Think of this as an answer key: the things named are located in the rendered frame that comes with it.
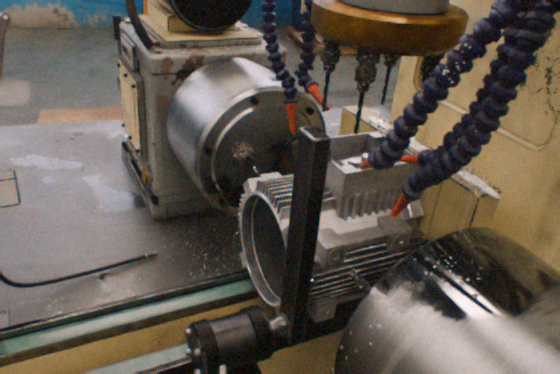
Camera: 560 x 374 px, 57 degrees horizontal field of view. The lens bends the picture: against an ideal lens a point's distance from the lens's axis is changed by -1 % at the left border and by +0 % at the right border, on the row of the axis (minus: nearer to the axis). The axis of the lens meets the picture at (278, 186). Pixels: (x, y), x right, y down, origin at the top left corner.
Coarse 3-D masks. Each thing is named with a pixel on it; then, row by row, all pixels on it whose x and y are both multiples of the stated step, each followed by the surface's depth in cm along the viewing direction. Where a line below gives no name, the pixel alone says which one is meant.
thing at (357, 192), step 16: (336, 144) 73; (352, 144) 75; (368, 144) 75; (336, 160) 73; (352, 160) 69; (336, 176) 66; (352, 176) 64; (368, 176) 65; (384, 176) 67; (400, 176) 68; (336, 192) 66; (352, 192) 66; (368, 192) 67; (384, 192) 68; (400, 192) 69; (336, 208) 67; (352, 208) 67; (368, 208) 68; (384, 208) 69
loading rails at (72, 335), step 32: (192, 288) 76; (224, 288) 77; (64, 320) 69; (96, 320) 70; (128, 320) 70; (160, 320) 72; (192, 320) 75; (0, 352) 64; (32, 352) 65; (64, 352) 67; (96, 352) 70; (128, 352) 72; (160, 352) 66; (288, 352) 72; (320, 352) 75
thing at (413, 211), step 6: (252, 180) 71; (246, 186) 72; (252, 186) 71; (246, 192) 72; (252, 192) 71; (414, 204) 70; (420, 204) 70; (408, 210) 69; (414, 210) 69; (420, 210) 70; (408, 216) 69; (414, 216) 69; (420, 216) 70; (282, 228) 63; (240, 252) 79; (246, 264) 77; (276, 312) 69
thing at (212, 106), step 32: (224, 64) 93; (256, 64) 95; (192, 96) 89; (224, 96) 83; (256, 96) 83; (192, 128) 86; (224, 128) 83; (256, 128) 85; (288, 128) 88; (320, 128) 92; (192, 160) 85; (224, 160) 85; (256, 160) 88; (288, 160) 91; (224, 192) 89
